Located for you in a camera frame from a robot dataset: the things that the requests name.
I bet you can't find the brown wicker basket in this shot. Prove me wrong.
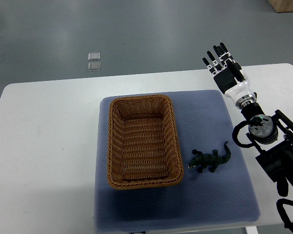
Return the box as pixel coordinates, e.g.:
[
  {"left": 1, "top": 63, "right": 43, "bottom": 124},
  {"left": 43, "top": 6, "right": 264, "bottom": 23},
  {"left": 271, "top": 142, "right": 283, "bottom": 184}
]
[{"left": 107, "top": 94, "right": 184, "bottom": 190}]

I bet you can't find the wooden box corner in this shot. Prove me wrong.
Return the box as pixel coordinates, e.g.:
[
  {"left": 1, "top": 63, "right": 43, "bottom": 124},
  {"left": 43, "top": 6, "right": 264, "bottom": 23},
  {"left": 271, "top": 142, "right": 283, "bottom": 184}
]
[{"left": 268, "top": 0, "right": 293, "bottom": 13}]

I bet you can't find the upper metal floor plate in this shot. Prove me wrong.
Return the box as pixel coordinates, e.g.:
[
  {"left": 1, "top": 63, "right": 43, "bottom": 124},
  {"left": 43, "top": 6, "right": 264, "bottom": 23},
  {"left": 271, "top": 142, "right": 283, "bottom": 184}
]
[{"left": 88, "top": 52, "right": 101, "bottom": 61}]

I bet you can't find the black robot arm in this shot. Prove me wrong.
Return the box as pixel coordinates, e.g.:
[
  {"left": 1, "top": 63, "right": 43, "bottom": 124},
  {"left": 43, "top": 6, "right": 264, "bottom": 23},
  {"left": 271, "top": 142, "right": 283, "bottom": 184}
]
[{"left": 232, "top": 103, "right": 293, "bottom": 233}]

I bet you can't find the lower metal floor plate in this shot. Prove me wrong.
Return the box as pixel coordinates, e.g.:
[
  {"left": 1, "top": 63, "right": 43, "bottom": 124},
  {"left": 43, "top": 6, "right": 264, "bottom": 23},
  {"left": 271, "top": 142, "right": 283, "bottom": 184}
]
[{"left": 88, "top": 62, "right": 101, "bottom": 71}]

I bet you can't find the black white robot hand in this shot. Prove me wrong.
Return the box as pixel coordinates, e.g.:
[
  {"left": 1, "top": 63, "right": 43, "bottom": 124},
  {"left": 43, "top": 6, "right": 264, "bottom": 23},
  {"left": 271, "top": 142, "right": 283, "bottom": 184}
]
[{"left": 202, "top": 43, "right": 257, "bottom": 110}]

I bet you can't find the metal floor plate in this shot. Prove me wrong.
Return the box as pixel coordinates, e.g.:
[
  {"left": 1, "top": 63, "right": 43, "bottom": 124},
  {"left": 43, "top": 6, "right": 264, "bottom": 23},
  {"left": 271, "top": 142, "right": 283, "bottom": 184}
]
[
  {"left": 88, "top": 62, "right": 101, "bottom": 71},
  {"left": 88, "top": 52, "right": 101, "bottom": 61}
]

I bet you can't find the dark toy crocodile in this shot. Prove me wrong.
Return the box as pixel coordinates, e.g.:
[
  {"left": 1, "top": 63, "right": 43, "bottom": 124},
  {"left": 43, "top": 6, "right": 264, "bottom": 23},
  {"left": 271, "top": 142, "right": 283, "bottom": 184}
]
[{"left": 188, "top": 141, "right": 231, "bottom": 173}]

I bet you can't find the blue quilted mat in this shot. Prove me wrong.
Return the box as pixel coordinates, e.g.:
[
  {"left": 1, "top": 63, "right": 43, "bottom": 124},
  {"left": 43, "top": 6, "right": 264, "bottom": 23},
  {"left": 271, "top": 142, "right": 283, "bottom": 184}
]
[{"left": 94, "top": 90, "right": 260, "bottom": 233}]

